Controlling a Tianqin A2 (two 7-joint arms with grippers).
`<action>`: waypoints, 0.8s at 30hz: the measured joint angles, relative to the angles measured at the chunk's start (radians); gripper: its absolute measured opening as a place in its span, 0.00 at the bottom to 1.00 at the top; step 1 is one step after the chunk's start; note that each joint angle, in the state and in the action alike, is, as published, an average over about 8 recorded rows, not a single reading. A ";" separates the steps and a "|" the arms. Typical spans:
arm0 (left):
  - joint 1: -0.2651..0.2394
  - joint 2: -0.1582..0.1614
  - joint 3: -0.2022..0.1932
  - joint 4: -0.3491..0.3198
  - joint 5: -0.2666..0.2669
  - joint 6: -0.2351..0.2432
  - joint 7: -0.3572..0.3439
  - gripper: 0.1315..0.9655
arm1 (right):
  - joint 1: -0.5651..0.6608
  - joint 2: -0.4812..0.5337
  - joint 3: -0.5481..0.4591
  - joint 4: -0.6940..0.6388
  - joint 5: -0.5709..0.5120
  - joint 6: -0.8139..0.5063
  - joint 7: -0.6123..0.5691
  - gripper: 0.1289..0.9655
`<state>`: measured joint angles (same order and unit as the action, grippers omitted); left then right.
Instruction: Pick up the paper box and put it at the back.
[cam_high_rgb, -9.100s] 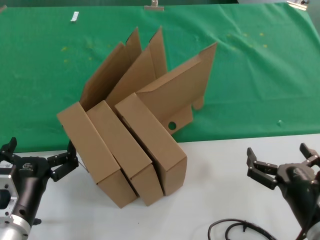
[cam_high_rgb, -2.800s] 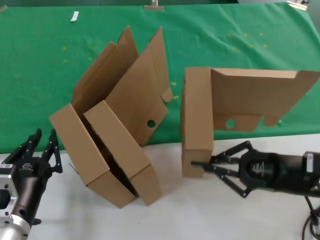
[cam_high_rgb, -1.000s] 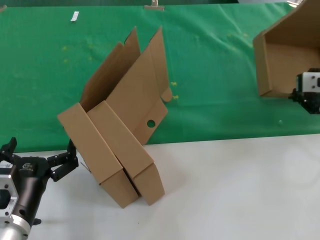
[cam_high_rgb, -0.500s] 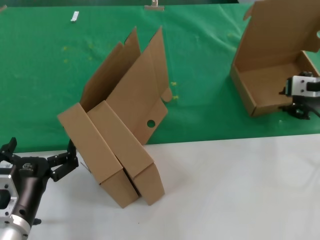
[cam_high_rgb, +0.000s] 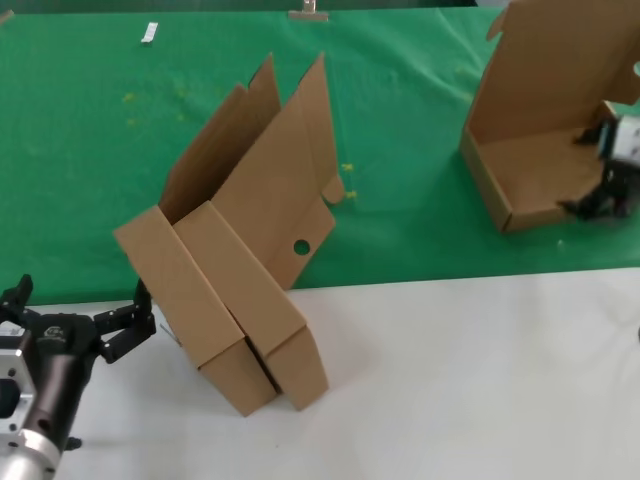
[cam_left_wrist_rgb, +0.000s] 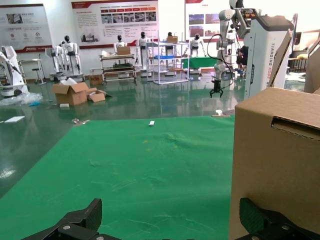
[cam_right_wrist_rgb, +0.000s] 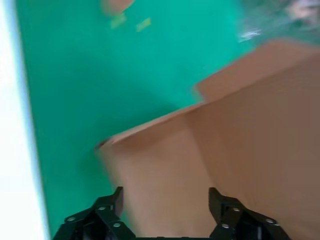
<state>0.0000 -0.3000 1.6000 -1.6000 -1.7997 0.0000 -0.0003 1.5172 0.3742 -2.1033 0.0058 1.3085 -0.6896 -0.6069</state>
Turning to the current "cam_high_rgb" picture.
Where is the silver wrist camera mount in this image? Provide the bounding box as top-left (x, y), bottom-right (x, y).
top-left (0, 335), bottom-right (39, 446)
top-left (602, 115), bottom-right (640, 166)

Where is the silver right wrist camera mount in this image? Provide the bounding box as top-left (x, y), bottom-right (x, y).
top-left (602, 115), bottom-right (640, 166)

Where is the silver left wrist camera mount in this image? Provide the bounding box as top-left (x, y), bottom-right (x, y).
top-left (0, 335), bottom-right (39, 446)

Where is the brown cardboard box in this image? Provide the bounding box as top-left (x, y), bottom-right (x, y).
top-left (174, 51), bottom-right (346, 412)
top-left (113, 52), bottom-right (284, 417)
top-left (459, 0), bottom-right (640, 235)

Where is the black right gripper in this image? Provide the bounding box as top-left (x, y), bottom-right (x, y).
top-left (557, 122), bottom-right (640, 222)

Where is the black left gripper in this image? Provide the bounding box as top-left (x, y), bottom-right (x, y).
top-left (0, 273), bottom-right (157, 454)

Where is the green table cloth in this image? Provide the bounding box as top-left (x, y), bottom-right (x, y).
top-left (0, 4), bottom-right (640, 307)

